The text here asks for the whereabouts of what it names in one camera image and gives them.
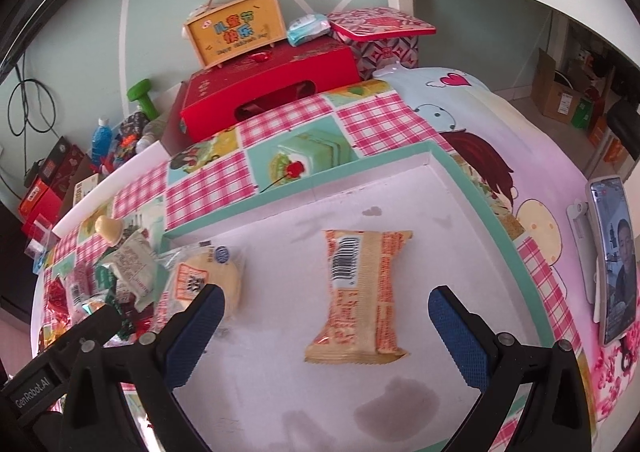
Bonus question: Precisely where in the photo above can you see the white printed flat box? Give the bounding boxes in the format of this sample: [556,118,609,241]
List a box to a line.
[72,173,103,205]

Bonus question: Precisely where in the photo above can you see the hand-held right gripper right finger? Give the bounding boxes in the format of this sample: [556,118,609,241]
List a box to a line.
[427,285,593,452]

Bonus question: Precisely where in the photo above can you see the round bread packet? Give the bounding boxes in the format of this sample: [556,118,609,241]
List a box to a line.
[159,242,246,325]

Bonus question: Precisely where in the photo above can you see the white tray with teal rim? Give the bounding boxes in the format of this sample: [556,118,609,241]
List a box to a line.
[120,142,598,452]

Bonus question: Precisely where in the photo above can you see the red paper bag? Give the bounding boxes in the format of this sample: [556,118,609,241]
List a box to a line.
[22,202,63,235]

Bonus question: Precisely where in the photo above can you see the wet wipes pack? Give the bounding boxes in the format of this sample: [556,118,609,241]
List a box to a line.
[286,13,332,47]

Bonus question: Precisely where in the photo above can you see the white and green snack packet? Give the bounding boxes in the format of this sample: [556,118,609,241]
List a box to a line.
[102,228,161,313]

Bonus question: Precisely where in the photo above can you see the brown cardboard box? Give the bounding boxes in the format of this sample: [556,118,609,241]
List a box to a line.
[530,48,586,125]

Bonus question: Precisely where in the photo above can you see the large red gift box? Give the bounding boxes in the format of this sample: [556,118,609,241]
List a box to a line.
[179,39,362,143]

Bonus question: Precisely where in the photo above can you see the orange labelled box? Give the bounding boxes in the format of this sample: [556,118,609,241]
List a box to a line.
[19,180,51,213]

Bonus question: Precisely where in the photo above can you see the yellow gift box with handle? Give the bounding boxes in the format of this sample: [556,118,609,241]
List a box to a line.
[181,0,288,70]

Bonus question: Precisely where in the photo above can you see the green dumbbell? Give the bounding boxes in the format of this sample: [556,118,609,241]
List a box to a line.
[126,79,160,120]

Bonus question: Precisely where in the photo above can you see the cream heart-shaped jelly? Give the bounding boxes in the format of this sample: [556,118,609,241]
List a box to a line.
[95,214,123,247]

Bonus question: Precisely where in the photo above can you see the clear plastic box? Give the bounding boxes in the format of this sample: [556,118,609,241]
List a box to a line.
[22,214,56,273]

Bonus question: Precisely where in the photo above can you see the red foil snack packet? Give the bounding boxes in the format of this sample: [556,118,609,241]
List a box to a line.
[44,277,68,348]

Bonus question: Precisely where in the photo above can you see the red patterned lidded box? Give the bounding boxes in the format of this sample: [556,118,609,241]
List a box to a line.
[327,7,436,78]

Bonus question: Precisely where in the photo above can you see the cartoon printed cloth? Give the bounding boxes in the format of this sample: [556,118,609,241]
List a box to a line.
[372,64,640,373]

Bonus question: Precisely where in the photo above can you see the black cables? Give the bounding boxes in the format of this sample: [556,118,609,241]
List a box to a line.
[7,62,51,183]

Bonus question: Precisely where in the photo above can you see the white board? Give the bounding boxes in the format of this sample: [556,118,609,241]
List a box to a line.
[50,139,168,238]

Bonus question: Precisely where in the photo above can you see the pink checked cake-print tablecloth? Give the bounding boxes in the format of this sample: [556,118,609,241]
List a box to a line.
[30,77,601,452]

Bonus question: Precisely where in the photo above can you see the orange snack packet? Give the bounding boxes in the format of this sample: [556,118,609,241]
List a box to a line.
[304,229,415,364]

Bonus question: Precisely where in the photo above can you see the dark patterned toy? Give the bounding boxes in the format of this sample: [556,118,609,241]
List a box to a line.
[117,112,151,145]

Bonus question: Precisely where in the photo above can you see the green bag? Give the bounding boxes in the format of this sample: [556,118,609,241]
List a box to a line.
[572,99,596,130]

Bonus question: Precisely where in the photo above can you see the smartphone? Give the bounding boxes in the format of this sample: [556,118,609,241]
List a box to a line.
[586,175,640,348]

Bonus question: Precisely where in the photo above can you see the red and white snack packet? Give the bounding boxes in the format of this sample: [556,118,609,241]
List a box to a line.
[65,267,93,318]

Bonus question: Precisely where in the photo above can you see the blue liquid bottle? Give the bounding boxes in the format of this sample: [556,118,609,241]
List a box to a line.
[90,118,113,167]

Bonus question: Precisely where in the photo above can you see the white phone stand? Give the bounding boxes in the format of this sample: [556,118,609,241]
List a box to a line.
[566,199,603,323]

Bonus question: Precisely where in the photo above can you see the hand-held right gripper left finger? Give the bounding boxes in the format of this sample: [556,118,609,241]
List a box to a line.
[60,283,226,452]

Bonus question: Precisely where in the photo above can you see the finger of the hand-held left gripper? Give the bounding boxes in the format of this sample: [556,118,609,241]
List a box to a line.
[42,304,123,363]

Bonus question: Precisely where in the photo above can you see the dark red box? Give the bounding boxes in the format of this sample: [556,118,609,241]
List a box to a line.
[37,136,93,198]

